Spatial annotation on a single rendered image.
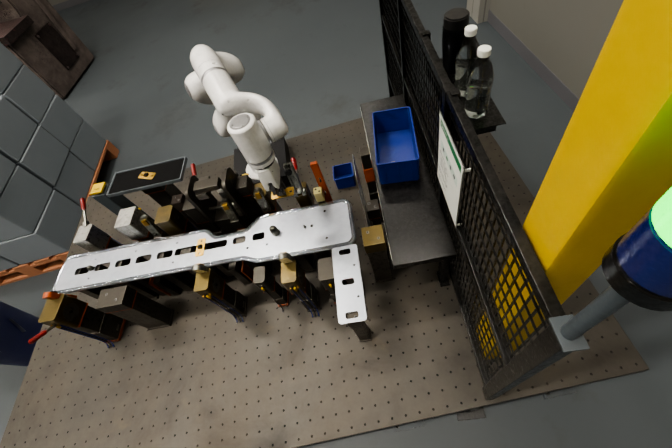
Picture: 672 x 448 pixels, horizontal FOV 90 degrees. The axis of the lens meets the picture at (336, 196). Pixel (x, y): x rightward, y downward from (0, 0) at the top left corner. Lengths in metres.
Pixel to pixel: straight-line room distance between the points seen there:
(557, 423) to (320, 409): 1.22
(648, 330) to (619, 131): 2.09
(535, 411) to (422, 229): 1.24
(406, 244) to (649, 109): 0.95
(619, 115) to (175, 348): 1.74
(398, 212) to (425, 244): 0.17
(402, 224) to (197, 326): 1.07
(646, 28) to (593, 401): 2.03
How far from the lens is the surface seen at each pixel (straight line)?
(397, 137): 1.57
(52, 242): 3.48
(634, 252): 0.39
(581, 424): 2.27
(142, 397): 1.87
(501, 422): 2.18
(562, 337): 0.65
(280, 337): 1.60
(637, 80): 0.44
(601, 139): 0.49
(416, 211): 1.33
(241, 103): 1.08
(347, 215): 1.39
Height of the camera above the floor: 2.15
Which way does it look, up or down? 52 degrees down
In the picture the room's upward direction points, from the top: 21 degrees counter-clockwise
